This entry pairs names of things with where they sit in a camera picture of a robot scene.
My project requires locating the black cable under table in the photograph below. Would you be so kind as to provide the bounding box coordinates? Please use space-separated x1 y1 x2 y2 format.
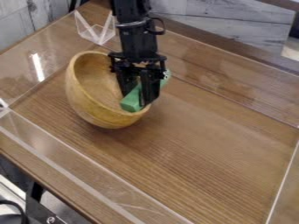
0 199 28 224

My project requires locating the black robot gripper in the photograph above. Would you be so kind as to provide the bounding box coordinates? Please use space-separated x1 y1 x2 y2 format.
108 17 166 107

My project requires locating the clear acrylic corner bracket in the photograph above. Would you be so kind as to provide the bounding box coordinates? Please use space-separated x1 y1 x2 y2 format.
73 11 116 46

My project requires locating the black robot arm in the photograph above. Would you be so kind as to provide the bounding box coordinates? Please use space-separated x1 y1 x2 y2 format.
108 0 167 108

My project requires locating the black table leg bracket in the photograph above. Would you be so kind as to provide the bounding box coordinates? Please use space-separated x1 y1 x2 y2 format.
25 181 67 224

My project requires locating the clear acrylic tray wall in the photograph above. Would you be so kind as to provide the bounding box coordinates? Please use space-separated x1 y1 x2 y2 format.
0 100 192 224

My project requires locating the green rectangular block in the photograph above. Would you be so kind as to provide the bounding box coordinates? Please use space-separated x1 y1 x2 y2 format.
120 69 172 113

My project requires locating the brown wooden bowl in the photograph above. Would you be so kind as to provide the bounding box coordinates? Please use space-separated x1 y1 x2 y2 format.
65 51 151 130

